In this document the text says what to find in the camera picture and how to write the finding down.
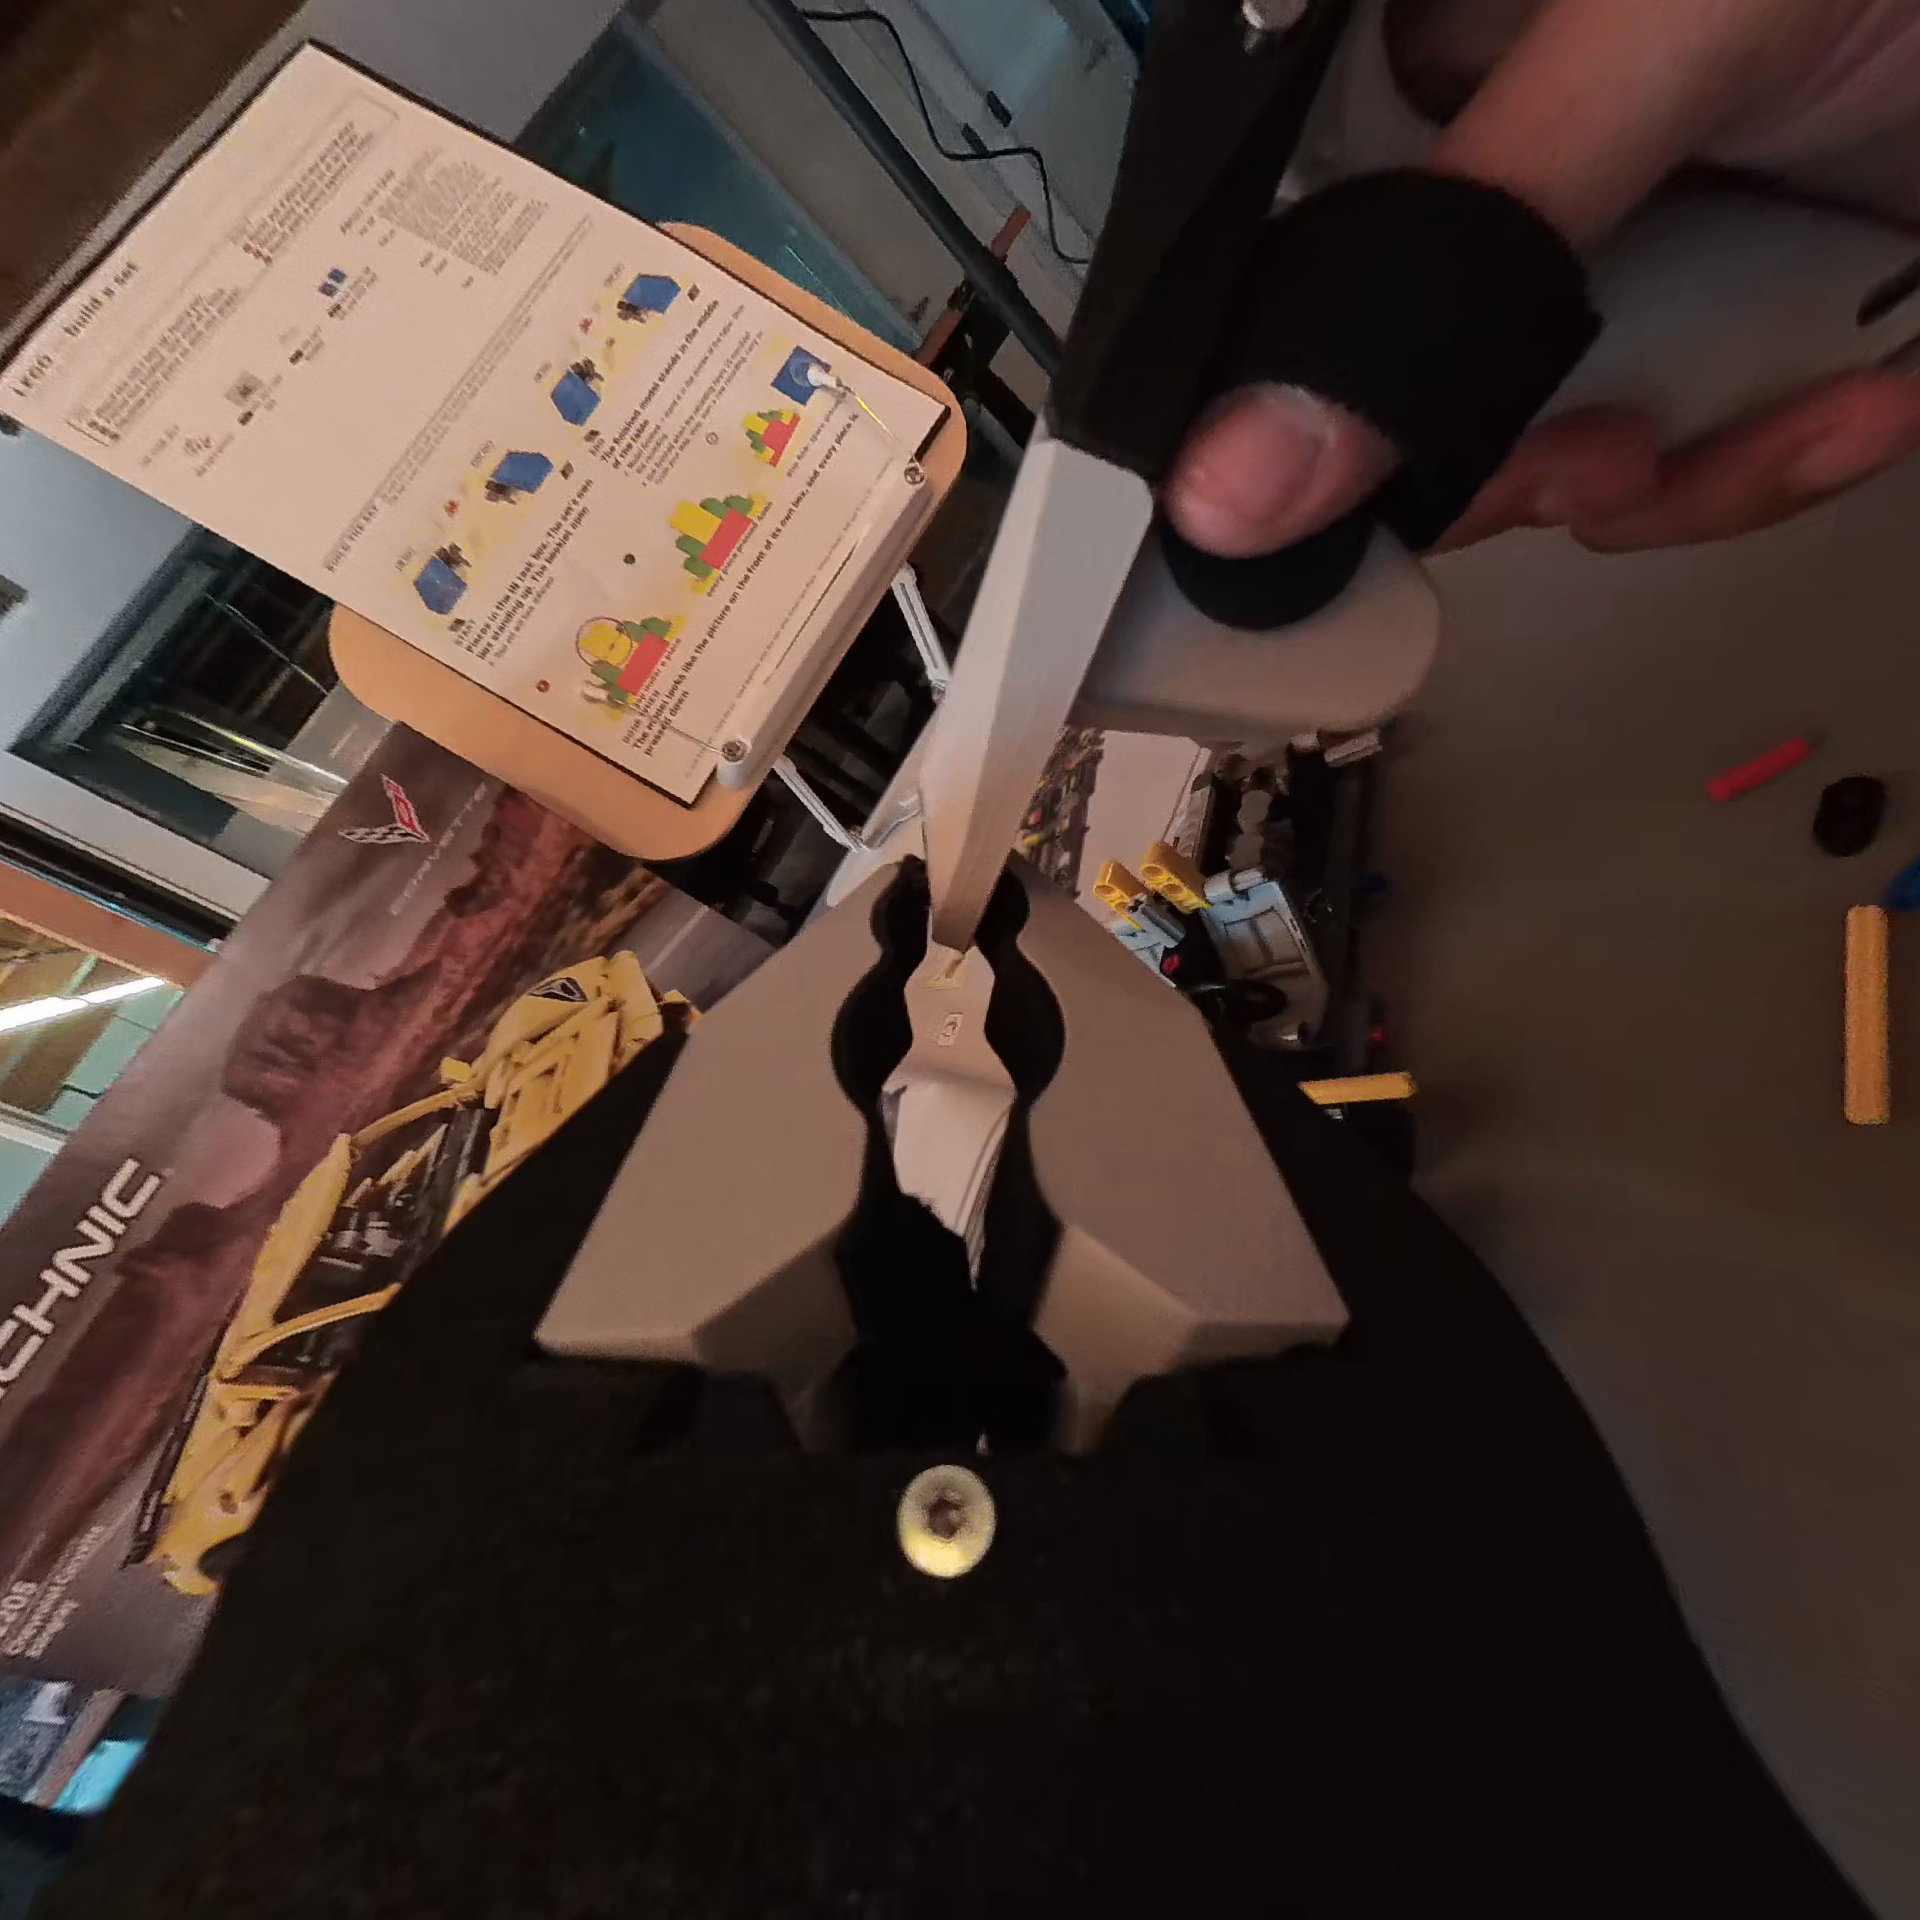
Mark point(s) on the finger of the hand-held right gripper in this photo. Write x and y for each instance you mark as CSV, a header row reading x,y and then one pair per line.
x,y
1036,630

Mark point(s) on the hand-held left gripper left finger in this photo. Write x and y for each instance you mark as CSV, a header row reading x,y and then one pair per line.
x,y
706,1185

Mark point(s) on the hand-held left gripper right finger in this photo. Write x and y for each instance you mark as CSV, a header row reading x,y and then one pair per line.
x,y
1185,1185

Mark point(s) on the lego car model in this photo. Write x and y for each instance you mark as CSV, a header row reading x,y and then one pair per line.
x,y
1261,915

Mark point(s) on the lego instruction booklet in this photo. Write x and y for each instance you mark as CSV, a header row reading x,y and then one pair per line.
x,y
946,1111

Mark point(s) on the printed lego set box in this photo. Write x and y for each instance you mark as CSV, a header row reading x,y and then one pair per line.
x,y
226,1126

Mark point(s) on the short red lego pin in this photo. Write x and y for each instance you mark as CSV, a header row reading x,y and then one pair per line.
x,y
1759,767

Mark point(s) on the black lego bush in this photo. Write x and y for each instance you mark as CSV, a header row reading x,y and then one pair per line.
x,y
1849,815

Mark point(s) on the person's right hand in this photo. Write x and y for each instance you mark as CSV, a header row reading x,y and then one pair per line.
x,y
1726,91

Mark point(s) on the printed instruction sheet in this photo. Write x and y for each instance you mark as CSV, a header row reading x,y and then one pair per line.
x,y
450,376

